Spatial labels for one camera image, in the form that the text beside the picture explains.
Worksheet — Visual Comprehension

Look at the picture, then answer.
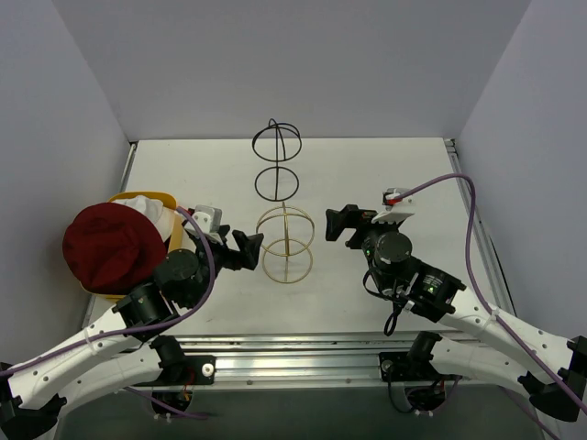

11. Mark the yellow plastic bin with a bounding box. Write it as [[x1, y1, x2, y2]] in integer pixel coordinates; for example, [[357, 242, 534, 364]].
[[81, 191, 187, 300]]

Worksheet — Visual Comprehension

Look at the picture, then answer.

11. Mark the black wire hat stand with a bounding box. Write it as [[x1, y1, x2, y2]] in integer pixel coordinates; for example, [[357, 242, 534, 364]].
[[251, 118, 304, 203]]

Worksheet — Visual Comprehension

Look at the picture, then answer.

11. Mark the aluminium front rail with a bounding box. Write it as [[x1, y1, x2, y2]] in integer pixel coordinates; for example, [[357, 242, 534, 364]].
[[173, 334, 464, 391]]

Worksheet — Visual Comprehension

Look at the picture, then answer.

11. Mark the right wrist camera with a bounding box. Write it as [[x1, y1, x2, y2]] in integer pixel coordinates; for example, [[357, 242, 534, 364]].
[[371, 188, 415, 226]]

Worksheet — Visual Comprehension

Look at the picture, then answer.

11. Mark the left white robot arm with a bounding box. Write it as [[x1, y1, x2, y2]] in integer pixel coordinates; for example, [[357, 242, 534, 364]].
[[1, 230, 264, 439]]

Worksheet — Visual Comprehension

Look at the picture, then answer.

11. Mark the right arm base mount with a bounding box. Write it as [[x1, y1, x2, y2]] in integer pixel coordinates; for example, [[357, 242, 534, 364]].
[[379, 331, 462, 417]]

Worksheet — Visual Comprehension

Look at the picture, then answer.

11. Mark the white bucket hat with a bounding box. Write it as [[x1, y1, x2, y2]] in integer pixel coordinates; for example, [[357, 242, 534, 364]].
[[114, 195, 175, 242]]

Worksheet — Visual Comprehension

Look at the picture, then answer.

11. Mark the aluminium rail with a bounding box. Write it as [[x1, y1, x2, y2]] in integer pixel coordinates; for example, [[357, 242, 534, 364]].
[[173, 334, 464, 391], [443, 138, 516, 315]]

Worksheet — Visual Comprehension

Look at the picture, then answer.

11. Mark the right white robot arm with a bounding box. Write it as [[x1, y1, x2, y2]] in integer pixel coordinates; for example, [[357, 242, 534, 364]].
[[326, 204, 586, 423]]

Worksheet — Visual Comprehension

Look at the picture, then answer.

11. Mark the red bucket hat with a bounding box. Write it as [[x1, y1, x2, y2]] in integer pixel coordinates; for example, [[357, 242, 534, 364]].
[[62, 203, 167, 295]]

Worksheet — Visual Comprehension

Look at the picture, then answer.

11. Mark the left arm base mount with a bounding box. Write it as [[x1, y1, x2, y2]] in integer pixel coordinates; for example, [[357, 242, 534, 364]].
[[150, 335, 216, 412]]

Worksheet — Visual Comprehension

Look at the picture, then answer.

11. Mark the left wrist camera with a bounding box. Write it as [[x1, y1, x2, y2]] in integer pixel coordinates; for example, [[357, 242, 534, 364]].
[[192, 205, 222, 241]]

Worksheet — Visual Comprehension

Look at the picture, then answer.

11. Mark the aluminium right side rail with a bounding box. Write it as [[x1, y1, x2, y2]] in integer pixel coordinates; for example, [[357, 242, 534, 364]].
[[443, 138, 516, 315]]

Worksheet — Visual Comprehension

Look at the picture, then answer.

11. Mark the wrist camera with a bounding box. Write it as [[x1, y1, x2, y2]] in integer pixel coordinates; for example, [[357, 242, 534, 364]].
[[371, 188, 415, 226], [192, 205, 222, 241]]

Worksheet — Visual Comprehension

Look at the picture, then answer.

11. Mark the gold wire hat stand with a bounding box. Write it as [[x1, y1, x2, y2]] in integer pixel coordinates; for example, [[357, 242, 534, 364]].
[[255, 202, 316, 285]]

